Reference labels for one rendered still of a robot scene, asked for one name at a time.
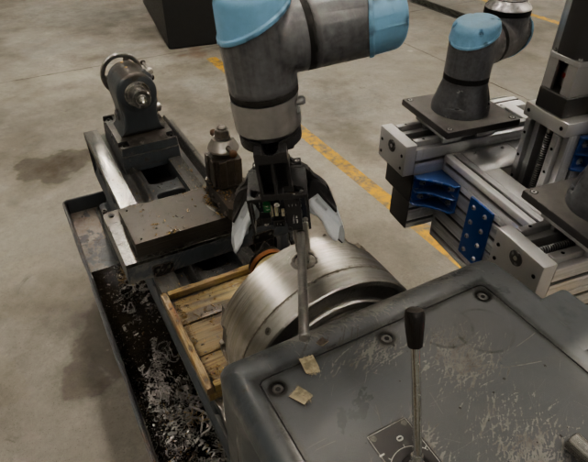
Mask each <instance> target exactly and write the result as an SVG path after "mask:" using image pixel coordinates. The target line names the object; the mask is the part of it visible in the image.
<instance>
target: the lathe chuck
mask: <svg viewBox="0 0 588 462"><path fill-rule="evenodd" d="M309 241H310V251H309V252H308V254H309V255H312V256H314V257H315V259H316V263H315V264H314V265H313V266H311V267H309V268H307V285H308V284H310V283H312V282H314V281H316V280H318V279H320V278H323V277H325V276H327V275H329V274H331V273H334V272H337V271H340V270H346V269H351V268H358V267H370V268H376V269H380V270H384V271H387V272H388V273H390V272H389V271H388V270H387V269H386V268H385V267H384V266H383V265H382V264H381V263H380V262H379V261H378V260H377V259H376V258H375V257H374V256H373V255H372V254H371V253H370V252H369V251H368V250H367V249H366V248H365V247H363V246H362V245H361V244H360V243H356V244H355V245H356V246H357V247H354V246H352V245H351V244H349V243H348V242H347V239H346V238H345V242H344V243H341V242H340V241H339V240H338V241H334V240H333V239H332V238H331V237H330V236H319V237H314V238H310V239H309ZM296 258H297V252H296V249H295V244H293V245H291V246H290V247H287V248H285V249H283V250H281V251H279V252H278V253H276V254H274V255H273V256H271V257H270V258H268V259H267V260H265V261H264V262H263V263H261V264H260V266H259V267H258V268H256V269H255V270H254V271H253V272H252V273H251V274H250V275H249V276H248V277H247V278H246V279H245V280H244V281H243V282H242V283H241V284H240V286H239V287H238V288H237V290H236V291H235V293H234V294H233V296H232V297H231V299H230V301H229V303H228V304H227V308H226V310H225V311H224V314H223V317H222V320H221V326H222V328H224V327H225V328H226V330H227V332H226V335H227V342H226V343H224V341H223V339H220V341H219V344H220V348H221V351H222V353H223V355H224V357H225V359H226V361H227V363H228V364H231V363H233V362H235V361H238V360H240V359H242V358H244V357H245V354H246V352H247V350H248V347H249V345H250V342H251V341H252V339H253V337H254V336H255V335H256V333H257V332H258V330H259V329H260V328H261V326H262V325H263V323H264V322H265V321H266V320H267V319H268V318H269V316H270V315H271V314H272V313H273V312H274V311H275V310H276V309H277V308H278V307H279V306H280V305H281V304H282V303H284V302H285V301H286V300H287V299H289V298H290V297H291V296H292V295H294V294H295V293H296V292H298V267H296V266H295V264H294V260H295V259H296ZM390 274H391V273H390ZM391 275H392V274H391Z"/></svg>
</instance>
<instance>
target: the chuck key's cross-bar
mask: <svg viewBox="0 0 588 462"><path fill-rule="evenodd" d="M296 235H297V263H298V336H299V340H300V341H301V342H307V341H308V340H309V338H310V334H309V312H308V289H307V268H306V248H305V232H304V231H299V232H297V233H296Z"/></svg>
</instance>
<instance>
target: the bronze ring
mask: <svg viewBox="0 0 588 462"><path fill-rule="evenodd" d="M279 251H280V250H279V249H278V248H276V247H267V248H264V249H262V250H260V251H259V252H257V253H256V254H255V255H254V256H253V258H252V259H251V261H250V264H249V271H250V273H252V272H253V271H254V270H255V269H256V268H258V267H259V266H260V264H261V263H263V262H264V261H265V260H267V259H268V258H270V257H271V256H273V255H274V254H276V253H278V252H279Z"/></svg>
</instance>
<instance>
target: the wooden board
mask: <svg viewBox="0 0 588 462"><path fill-rule="evenodd" d="M249 275H250V271H249V264H248V265H245V266H242V267H239V268H236V269H233V270H231V271H229V272H226V273H223V274H220V275H217V276H214V277H211V278H208V279H205V280H201V281H198V282H195V283H192V284H189V285H186V286H183V287H181V288H178V289H175V290H172V291H167V293H166V292H164V293H163V294H162V295H161V300H162V302H163V306H164V308H165V310H166V312H167V314H168V315H169V317H170V320H171V322H172V325H173V327H174V329H175V331H176V333H177V335H178V337H179V339H180V341H181V343H182V345H183V348H184V350H185V352H186V354H187V357H188V358H189V360H190V362H191V364H192V366H194V370H195V372H196V374H197V376H198V378H199V379H200V381H201V383H202V385H203V387H204V389H205V393H206V395H207V397H208V399H209V400H210V401H213V400H215V399H218V398H220V397H222V396H223V395H222V388H221V380H220V378H219V377H220V375H221V373H220V372H219V373H218V371H220V370H223V368H224V366H227V365H228V363H227V361H226V359H225V357H224V355H223V353H222V351H221V348H220V344H219V341H220V339H222V338H223V328H222V326H221V315H222V305H223V304H226V303H229V301H230V299H231V297H232V296H233V294H234V293H235V291H236V290H237V288H238V287H239V286H240V284H241V283H242V282H243V281H244V280H245V279H246V278H247V277H248V276H249ZM195 285H196V286H195ZM209 289H210V290H209ZM211 289H212V290H211ZM178 290H179V291H178ZM207 290H209V291H207ZM212 292H213V295H212ZM197 293H198V294H197ZM203 293H204V294H203ZM167 294H168V295H167ZM199 294H200V295H199ZM209 294H210V295H211V296H209ZM189 296H190V298H191V300H190V298H189ZM191 296H192V297H191ZM198 297H199V298H198ZM196 298H197V299H199V301H198V300H197V299H196ZM215 298H216V299H215ZM167 299H168V300H167ZM178 299H179V300H180V299H181V300H180V301H179V300H178ZM185 299H186V300H185ZM214 299H215V300H214ZM176 300H178V301H176ZM183 301H185V302H183ZM182 303H183V304H182ZM174 304H175V305H174ZM181 304H182V305H181ZM186 304H188V305H187V306H185V305H186ZM210 304H213V305H214V306H213V305H210ZM218 304H219V305H218ZM176 305H179V307H180V305H181V307H180V308H181V309H182V311H180V309H179V307H178V306H176ZM184 306H185V307H184ZM206 306H207V307H206ZM171 307H172V309H171V310H169V309H170V308H171ZM183 307H184V308H183ZM187 307H188V308H187ZM215 307H216V309H215ZM177 309H179V310H178V311H180V312H178V311H176V310H177ZM204 309H205V310H206V311H208V312H207V313H205V312H206V311H204ZM211 309H213V310H212V311H211ZM199 310H200V311H199ZM214 310H216V311H217V313H216V312H214ZM209 311H210V312H209ZM182 312H186V313H185V315H187V316H186V317H187V318H183V316H184V314H183V313H182ZM181 314H182V316H180V315H181ZM195 314H196V315H199V316H200V317H199V316H196V315H195ZM201 314H202V315H201ZM213 314H214V316H213ZM175 315H176V316H175ZM210 316H211V317H210ZM205 318H206V320H205ZM212 318H215V320H213V319H212ZM195 319H196V320H197V319H198V320H197V321H195ZM202 319H203V321H201V320H202ZM184 320H185V321H184ZM191 320H192V321H191ZM183 321H184V323H183ZM209 321H212V322H213V323H211V322H209ZM176 322H178V323H176ZM186 322H187V323H186ZM190 322H191V323H190ZM198 322H199V323H198ZM189 323H190V324H191V327H189V326H190V325H187V324H189ZM187 326H188V327H187ZM186 327H187V328H188V329H187V328H186ZM185 328H186V329H185ZM190 328H191V329H190ZM189 330H190V331H189ZM218 336H219V337H218ZM192 338H194V339H192ZM196 338H197V342H196ZM190 339H191V340H190ZM204 340H205V341H204ZM194 342H195V345H194ZM201 344H204V345H202V346H201ZM211 348H212V349H211ZM216 348H217V349H216ZM214 349H216V350H214ZM205 351H206V352H205ZM217 351H218V352H217ZM219 351H221V352H219ZM204 352H205V353H204ZM213 353H215V354H214V355H213ZM209 354H210V356H209ZM211 354H212V355H211ZM200 358H201V359H200ZM206 358H208V359H207V360H205V359H206ZM222 360H223V361H222ZM215 364H216V366H217V365H218V366H219V365H221V366H220V367H218V369H217V368H215ZM200 366H201V367H200ZM212 367H214V368H212ZM222 367H223V368H222ZM214 371H216V373H217V374H219V375H217V374H216V375H215V374H214V373H215V372H214ZM211 373H212V374H213V375H210V374H211ZM208 375H209V376H208ZM210 377H212V378H211V379H210ZM213 379H214V380H215V381H214V380H213ZM212 381H213V382H212ZM210 383H211V384H210Z"/></svg>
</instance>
